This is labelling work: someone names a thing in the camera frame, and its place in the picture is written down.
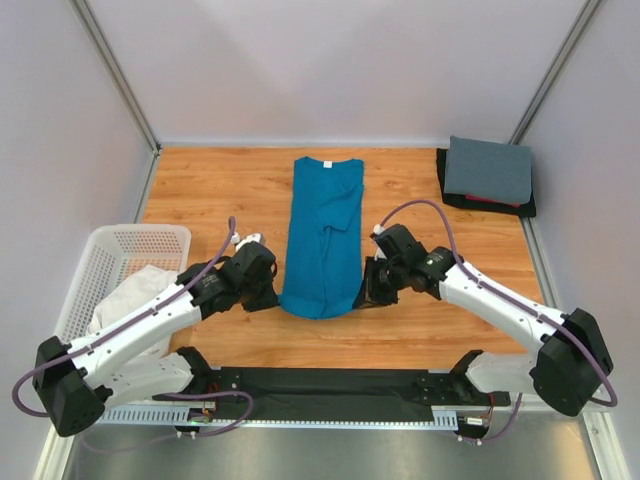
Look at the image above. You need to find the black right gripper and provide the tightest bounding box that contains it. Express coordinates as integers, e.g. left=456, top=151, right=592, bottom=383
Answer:
left=352, top=256, right=408, bottom=311

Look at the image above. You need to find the blue t shirt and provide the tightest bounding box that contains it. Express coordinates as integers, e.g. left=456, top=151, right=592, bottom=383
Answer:
left=279, top=157, right=364, bottom=320

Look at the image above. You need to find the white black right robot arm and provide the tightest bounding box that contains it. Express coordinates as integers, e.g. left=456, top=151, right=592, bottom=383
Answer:
left=353, top=224, right=613, bottom=417

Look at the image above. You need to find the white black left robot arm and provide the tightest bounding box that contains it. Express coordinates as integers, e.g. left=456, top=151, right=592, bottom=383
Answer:
left=32, top=240, right=278, bottom=437

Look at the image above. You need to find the folded red t shirt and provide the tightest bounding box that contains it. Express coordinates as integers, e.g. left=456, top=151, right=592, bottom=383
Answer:
left=464, top=195, right=521, bottom=208

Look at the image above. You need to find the white t shirt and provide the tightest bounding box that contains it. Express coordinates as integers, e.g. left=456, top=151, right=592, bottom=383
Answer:
left=86, top=265, right=178, bottom=334

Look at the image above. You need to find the white plastic laundry basket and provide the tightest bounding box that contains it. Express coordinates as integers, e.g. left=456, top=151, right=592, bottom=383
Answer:
left=54, top=224, right=191, bottom=343

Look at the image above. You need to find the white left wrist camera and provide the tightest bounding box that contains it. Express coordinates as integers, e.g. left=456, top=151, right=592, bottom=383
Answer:
left=231, top=232, right=265, bottom=251

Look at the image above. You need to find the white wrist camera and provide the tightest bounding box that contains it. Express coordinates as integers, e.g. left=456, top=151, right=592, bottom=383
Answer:
left=371, top=224, right=387, bottom=260
left=231, top=232, right=265, bottom=251

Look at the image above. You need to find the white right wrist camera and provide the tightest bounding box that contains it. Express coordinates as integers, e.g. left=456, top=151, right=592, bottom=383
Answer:
left=371, top=224, right=387, bottom=260

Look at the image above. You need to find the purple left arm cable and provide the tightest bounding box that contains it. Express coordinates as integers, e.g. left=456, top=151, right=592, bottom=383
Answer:
left=12, top=215, right=254, bottom=454

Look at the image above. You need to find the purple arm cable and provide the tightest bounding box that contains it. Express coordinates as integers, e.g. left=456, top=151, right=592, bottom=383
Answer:
left=374, top=199, right=619, bottom=446
left=12, top=215, right=254, bottom=454

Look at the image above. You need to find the slotted grey cable duct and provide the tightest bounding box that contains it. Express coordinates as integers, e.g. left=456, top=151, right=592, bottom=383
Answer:
left=97, top=404, right=458, bottom=432

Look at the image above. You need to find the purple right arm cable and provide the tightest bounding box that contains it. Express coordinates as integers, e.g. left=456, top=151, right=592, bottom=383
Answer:
left=374, top=199, right=619, bottom=446

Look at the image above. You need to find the right aluminium corner post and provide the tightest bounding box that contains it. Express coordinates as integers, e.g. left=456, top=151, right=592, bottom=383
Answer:
left=508, top=0, right=605, bottom=145

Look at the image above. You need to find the aluminium corner post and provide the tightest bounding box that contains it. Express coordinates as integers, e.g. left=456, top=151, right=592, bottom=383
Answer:
left=508, top=0, right=605, bottom=145
left=69, top=0, right=161, bottom=154

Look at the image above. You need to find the left aluminium corner post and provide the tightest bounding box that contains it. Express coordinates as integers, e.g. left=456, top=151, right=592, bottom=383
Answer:
left=69, top=0, right=161, bottom=154

